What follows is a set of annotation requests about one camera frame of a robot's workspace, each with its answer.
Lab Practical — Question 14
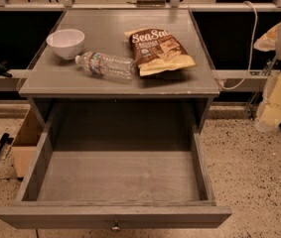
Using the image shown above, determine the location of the dark flat device on rail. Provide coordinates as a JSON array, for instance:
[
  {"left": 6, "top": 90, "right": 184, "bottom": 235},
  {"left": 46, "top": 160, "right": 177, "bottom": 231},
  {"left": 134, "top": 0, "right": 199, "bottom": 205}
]
[{"left": 136, "top": 0, "right": 166, "bottom": 8}]

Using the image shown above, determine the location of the white ceramic bowl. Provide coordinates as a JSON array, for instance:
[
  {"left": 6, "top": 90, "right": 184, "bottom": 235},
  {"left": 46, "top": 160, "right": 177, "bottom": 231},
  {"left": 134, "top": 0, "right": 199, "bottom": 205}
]
[{"left": 47, "top": 29, "right": 85, "bottom": 60}]

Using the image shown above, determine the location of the metal drawer knob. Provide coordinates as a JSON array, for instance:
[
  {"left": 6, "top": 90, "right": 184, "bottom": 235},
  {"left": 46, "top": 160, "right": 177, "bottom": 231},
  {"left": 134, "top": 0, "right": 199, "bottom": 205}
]
[{"left": 111, "top": 221, "right": 121, "bottom": 233}]

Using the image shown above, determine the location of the grey wooden cabinet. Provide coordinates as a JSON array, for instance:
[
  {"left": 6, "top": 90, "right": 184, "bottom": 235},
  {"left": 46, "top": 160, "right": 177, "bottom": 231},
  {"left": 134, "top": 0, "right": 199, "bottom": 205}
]
[{"left": 18, "top": 9, "right": 221, "bottom": 133}]

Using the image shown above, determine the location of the white cable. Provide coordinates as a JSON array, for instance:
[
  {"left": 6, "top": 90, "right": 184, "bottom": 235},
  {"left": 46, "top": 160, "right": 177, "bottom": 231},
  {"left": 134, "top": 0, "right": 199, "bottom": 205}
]
[{"left": 217, "top": 0, "right": 259, "bottom": 91}]

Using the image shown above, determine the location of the clear plastic water bottle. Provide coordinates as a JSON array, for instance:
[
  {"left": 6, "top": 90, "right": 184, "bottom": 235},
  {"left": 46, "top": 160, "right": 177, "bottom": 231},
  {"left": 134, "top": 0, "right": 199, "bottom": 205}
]
[{"left": 74, "top": 52, "right": 136, "bottom": 80}]

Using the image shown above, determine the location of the open grey top drawer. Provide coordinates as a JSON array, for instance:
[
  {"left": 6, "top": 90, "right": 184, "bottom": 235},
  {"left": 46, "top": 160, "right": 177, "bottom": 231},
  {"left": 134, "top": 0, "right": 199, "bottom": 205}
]
[{"left": 0, "top": 101, "right": 231, "bottom": 230}]

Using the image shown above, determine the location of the brown sea salt chip bag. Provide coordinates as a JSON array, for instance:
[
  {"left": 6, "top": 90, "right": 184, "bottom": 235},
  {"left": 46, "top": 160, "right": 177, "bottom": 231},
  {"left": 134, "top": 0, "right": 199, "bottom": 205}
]
[{"left": 124, "top": 28, "right": 196, "bottom": 76}]

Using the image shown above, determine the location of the cardboard box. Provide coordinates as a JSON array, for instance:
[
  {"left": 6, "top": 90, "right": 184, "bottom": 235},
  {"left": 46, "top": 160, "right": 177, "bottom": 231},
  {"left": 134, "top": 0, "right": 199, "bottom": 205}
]
[{"left": 11, "top": 109, "right": 43, "bottom": 178}]

